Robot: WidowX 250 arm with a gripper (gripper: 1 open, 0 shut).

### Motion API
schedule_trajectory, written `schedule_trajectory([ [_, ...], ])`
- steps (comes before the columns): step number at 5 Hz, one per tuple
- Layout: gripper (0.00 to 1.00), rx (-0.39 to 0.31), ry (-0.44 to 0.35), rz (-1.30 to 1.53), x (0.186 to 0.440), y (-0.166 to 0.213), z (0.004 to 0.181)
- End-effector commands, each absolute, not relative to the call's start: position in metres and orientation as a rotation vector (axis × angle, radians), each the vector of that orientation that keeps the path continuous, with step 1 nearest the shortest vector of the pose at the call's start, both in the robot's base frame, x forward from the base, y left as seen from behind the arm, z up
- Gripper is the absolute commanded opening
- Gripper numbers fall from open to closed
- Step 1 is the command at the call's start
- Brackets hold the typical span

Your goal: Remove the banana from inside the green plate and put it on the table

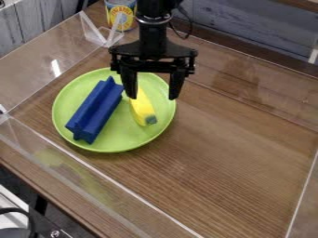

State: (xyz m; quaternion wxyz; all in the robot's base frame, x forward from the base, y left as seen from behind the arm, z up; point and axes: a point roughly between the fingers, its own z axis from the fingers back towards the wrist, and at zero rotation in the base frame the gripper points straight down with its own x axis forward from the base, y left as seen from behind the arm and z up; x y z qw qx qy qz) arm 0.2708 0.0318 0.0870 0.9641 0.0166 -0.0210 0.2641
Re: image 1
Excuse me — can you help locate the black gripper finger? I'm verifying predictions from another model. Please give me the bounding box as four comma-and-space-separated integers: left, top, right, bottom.
120, 66, 138, 99
169, 70, 186, 100

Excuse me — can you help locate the yellow toy banana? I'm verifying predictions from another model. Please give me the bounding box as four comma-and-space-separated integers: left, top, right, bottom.
130, 88, 158, 126

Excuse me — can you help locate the clear acrylic corner bracket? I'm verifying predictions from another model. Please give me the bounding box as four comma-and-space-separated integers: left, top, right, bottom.
79, 11, 124, 48

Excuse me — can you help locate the clear acrylic tray wall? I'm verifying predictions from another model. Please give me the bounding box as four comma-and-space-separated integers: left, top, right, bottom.
0, 18, 318, 238

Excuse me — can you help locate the yellow blue tin can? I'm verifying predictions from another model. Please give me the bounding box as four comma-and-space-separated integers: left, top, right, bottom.
104, 0, 136, 32

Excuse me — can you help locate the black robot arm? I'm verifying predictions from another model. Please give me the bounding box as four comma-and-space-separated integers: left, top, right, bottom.
110, 0, 199, 100

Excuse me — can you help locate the black cable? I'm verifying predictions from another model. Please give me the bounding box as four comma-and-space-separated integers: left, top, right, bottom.
0, 207, 42, 238

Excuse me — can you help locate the green plate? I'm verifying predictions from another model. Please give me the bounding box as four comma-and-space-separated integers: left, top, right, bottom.
52, 68, 177, 152

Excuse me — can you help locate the blue star-shaped block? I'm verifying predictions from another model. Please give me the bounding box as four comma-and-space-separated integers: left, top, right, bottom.
64, 76, 123, 144

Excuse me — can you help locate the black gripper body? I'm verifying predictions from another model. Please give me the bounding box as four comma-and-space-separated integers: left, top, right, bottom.
110, 41, 199, 76

